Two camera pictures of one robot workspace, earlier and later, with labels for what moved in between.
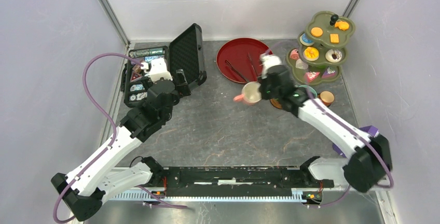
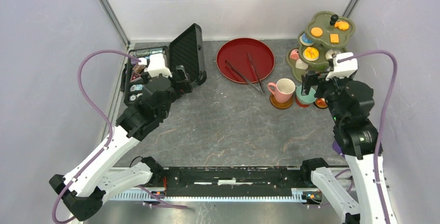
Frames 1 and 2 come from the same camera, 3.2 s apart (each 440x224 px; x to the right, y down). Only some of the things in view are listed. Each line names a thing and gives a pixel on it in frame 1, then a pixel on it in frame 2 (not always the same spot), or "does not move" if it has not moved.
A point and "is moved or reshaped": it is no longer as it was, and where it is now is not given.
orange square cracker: [334, 38] does not move
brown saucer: [275, 103] does not move
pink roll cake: [294, 54] does not move
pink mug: [250, 94] is moved or reshaped
